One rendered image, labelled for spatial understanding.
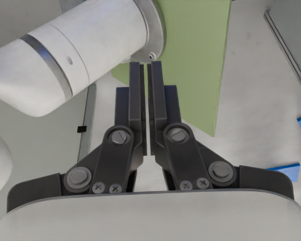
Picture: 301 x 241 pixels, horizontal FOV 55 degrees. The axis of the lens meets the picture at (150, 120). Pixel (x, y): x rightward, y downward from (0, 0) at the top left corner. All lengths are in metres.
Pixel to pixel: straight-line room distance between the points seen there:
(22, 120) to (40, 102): 1.56
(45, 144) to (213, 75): 1.45
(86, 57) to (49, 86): 0.07
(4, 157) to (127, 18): 0.29
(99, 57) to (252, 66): 1.71
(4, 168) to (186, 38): 0.34
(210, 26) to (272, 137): 2.42
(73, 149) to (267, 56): 1.37
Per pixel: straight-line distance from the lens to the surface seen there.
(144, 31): 0.53
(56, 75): 0.45
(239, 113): 2.44
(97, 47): 0.48
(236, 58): 2.04
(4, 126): 2.03
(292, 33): 1.58
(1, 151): 0.47
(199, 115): 0.60
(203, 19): 0.46
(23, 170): 1.77
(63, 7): 0.70
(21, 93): 0.43
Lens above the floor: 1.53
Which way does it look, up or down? 40 degrees down
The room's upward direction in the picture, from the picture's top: 177 degrees clockwise
